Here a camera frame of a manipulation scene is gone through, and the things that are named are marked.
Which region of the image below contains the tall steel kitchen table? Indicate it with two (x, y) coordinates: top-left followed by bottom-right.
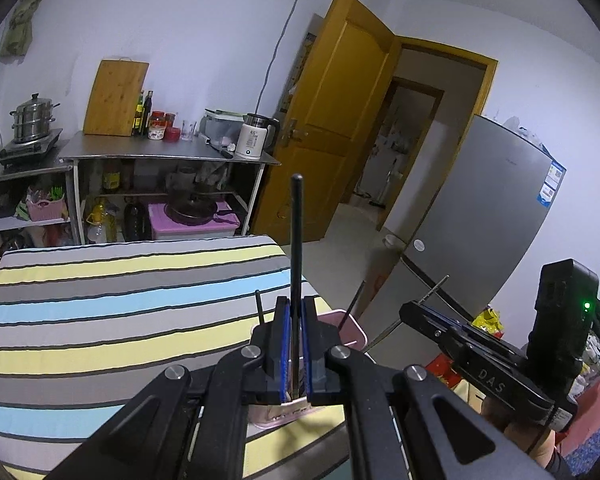
(60, 130), (283, 246)

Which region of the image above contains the silver refrigerator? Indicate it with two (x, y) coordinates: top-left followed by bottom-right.
(365, 114), (567, 356)

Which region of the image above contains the wooden cutting board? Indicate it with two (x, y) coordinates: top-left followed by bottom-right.
(83, 58), (151, 137)

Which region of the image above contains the yellow wooden door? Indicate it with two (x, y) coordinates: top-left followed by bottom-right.
(250, 0), (395, 243)

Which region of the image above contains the yellow-labelled bottle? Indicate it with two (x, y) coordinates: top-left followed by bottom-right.
(102, 160), (120, 193)

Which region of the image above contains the pink utensil basket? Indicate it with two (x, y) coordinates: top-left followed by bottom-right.
(247, 308), (368, 428)

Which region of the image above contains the yellow oil jug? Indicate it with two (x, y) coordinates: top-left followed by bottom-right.
(84, 197), (118, 243)

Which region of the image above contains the dark liquid jug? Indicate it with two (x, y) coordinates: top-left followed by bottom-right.
(124, 200), (148, 242)

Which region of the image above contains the black frying pan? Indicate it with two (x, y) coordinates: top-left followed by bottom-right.
(165, 195), (235, 226)

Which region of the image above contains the black-handled kitchen knife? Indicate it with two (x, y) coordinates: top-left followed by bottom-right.
(206, 139), (237, 159)

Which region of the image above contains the person's right hand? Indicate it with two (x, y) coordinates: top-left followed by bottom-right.
(480, 392), (556, 466)

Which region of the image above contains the red cardboard box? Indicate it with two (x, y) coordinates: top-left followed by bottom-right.
(422, 355), (461, 396)

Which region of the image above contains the low steel kitchen table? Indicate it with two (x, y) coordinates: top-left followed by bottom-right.
(0, 155), (78, 281)

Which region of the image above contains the black wall cable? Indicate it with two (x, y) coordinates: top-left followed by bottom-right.
(256, 0), (311, 116)

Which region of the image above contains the black induction cooker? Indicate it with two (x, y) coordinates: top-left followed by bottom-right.
(0, 127), (64, 167)

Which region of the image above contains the white electric kettle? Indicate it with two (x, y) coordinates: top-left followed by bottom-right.
(236, 112), (281, 162)

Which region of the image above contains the green hanging cloth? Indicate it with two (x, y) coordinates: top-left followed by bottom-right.
(0, 0), (48, 58)

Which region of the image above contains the thin grey metal utensil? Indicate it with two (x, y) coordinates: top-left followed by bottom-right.
(417, 274), (451, 306)

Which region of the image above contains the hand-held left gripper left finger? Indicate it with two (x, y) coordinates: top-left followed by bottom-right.
(54, 296), (291, 480)

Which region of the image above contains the dark sauce bottle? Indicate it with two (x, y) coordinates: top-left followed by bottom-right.
(140, 90), (155, 137)

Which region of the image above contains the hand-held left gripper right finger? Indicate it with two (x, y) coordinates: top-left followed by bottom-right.
(300, 296), (556, 480)

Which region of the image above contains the yellow snack packet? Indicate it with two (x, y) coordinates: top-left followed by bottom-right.
(472, 307), (503, 336)

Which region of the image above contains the metal door handle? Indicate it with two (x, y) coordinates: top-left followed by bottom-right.
(279, 120), (308, 148)

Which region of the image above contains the small pink storage basket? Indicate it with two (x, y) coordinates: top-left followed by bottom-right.
(26, 199), (69, 223)

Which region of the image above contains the red-lidded sauce jar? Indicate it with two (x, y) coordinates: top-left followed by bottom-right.
(147, 111), (167, 142)

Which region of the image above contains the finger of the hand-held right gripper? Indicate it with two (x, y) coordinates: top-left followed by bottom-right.
(399, 301), (470, 362)
(419, 304), (526, 362)

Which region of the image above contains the steel steamer pot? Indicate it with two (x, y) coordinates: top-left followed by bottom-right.
(8, 92), (61, 144)

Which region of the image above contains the purple storage box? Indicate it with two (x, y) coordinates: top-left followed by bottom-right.
(147, 201), (241, 243)

